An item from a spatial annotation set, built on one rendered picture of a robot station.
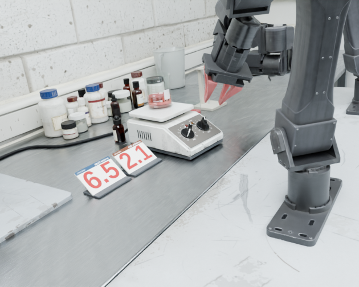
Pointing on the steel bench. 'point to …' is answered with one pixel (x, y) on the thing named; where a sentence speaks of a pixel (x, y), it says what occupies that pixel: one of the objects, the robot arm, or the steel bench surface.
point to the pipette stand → (204, 93)
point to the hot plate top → (179, 108)
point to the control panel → (200, 135)
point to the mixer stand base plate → (17, 205)
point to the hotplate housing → (168, 136)
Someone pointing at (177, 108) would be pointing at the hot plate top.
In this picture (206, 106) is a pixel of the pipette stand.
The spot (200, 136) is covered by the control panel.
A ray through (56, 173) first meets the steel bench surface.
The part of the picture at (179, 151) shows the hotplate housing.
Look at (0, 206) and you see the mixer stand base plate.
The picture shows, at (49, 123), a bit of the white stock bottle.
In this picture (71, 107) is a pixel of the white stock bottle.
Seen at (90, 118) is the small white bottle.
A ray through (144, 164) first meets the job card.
